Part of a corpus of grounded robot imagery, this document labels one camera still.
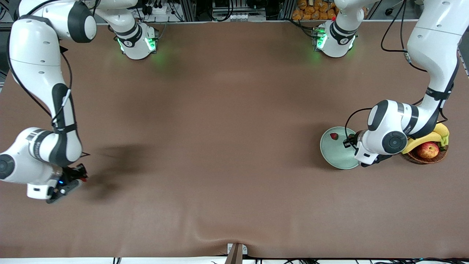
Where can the light green round plate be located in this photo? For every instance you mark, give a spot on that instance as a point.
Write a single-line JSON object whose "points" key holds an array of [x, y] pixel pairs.
{"points": [[335, 154]]}

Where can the pile of orange buns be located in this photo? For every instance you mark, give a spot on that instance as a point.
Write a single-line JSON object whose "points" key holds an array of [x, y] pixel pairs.
{"points": [[311, 11]]}

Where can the silver metal edge bracket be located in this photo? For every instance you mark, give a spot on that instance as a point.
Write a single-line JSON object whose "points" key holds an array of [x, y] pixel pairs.
{"points": [[230, 249]]}

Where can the long yellow banana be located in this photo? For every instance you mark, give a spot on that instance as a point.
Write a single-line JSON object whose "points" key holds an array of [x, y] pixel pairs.
{"points": [[421, 141]]}

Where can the green banana bunch stalk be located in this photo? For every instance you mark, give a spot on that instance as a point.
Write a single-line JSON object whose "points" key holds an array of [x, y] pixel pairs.
{"points": [[445, 141]]}

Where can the brown bar under bracket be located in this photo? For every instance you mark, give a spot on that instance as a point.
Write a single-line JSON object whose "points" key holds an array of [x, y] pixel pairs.
{"points": [[234, 256]]}

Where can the red apple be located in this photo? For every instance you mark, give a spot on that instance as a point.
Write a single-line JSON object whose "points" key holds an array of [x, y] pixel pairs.
{"points": [[427, 150]]}

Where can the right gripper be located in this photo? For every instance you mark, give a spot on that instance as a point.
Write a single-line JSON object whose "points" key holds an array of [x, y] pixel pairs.
{"points": [[72, 175]]}

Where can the brown wicker basket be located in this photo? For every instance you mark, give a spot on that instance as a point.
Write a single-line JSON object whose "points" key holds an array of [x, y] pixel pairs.
{"points": [[417, 159]]}

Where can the black office chair base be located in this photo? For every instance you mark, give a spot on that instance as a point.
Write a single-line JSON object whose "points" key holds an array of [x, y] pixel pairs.
{"points": [[389, 11]]}

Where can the aluminium frame post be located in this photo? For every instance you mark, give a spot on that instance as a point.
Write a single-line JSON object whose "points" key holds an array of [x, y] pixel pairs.
{"points": [[189, 10], [287, 9]]}

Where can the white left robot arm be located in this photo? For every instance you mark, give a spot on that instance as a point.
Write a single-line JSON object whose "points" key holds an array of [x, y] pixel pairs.
{"points": [[436, 36]]}

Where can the large yellow banana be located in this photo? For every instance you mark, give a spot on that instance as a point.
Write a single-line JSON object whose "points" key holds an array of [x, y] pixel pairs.
{"points": [[442, 129]]}

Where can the white power strip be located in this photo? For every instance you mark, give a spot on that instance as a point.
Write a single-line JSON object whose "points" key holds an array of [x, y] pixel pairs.
{"points": [[157, 10]]}

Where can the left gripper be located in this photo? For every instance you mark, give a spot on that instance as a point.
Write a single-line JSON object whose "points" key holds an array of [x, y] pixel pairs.
{"points": [[352, 140]]}

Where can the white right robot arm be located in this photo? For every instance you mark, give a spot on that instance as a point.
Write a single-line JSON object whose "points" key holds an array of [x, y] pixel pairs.
{"points": [[33, 55]]}

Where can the brown table cover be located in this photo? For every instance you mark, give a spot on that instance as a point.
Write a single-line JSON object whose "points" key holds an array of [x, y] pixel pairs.
{"points": [[220, 110]]}

